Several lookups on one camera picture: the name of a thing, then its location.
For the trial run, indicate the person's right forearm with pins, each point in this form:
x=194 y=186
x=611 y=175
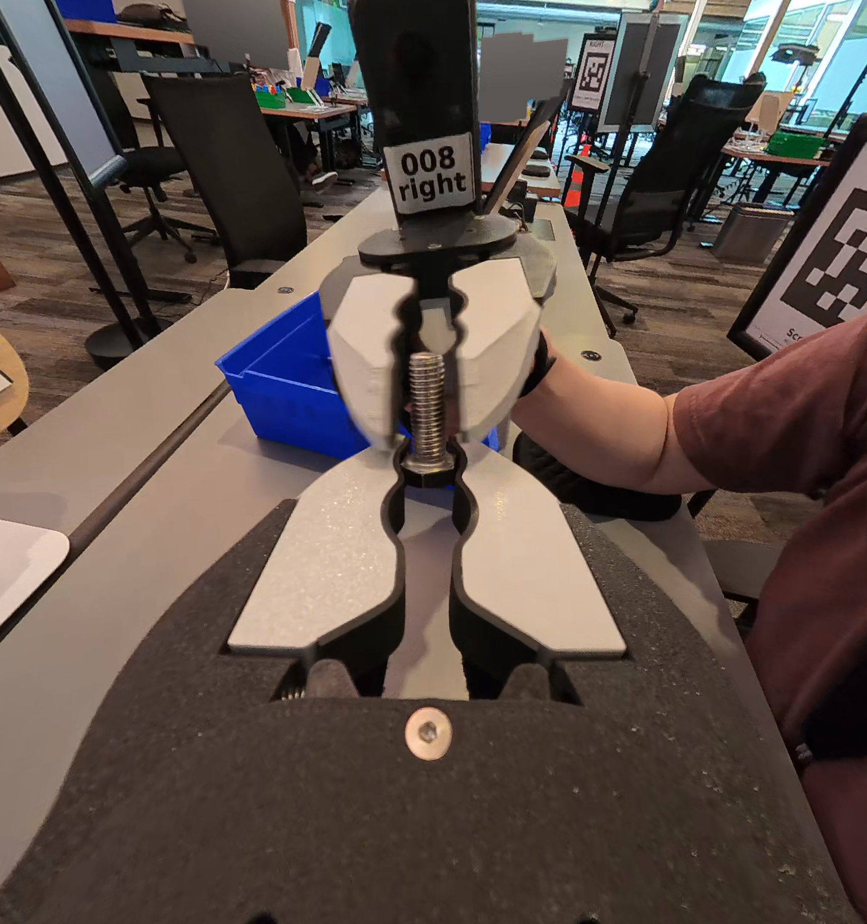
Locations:
x=621 y=433

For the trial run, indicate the blue storage bin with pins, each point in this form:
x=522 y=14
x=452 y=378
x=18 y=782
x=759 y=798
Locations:
x=484 y=137

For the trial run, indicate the black office chair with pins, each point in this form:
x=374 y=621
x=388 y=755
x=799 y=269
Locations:
x=151 y=166
x=224 y=166
x=664 y=188

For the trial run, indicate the orange traffic cone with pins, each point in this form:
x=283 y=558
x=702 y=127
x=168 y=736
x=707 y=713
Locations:
x=576 y=188

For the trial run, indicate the framed marker sign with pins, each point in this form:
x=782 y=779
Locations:
x=837 y=274
x=593 y=72

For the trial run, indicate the steel hex bolt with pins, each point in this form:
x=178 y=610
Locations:
x=427 y=404

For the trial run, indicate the black floor-standing display panel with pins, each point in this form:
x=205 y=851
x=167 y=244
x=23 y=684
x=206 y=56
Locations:
x=50 y=86

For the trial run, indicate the grey waste bin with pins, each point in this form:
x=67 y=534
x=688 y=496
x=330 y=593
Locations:
x=751 y=234

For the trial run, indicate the person's right hand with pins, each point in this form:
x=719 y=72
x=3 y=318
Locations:
x=552 y=390

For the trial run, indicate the grey display on stand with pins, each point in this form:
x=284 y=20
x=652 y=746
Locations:
x=643 y=65

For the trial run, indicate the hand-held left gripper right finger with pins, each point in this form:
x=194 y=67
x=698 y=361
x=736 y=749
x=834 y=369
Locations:
x=534 y=570

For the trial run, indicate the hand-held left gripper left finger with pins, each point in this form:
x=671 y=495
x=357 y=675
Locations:
x=332 y=563

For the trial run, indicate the blue plastic bin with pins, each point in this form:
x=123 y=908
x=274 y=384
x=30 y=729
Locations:
x=289 y=390

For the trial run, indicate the green plastic bin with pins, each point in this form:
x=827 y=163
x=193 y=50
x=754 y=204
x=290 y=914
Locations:
x=794 y=144

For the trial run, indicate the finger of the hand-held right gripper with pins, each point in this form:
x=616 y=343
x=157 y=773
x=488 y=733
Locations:
x=495 y=339
x=365 y=346

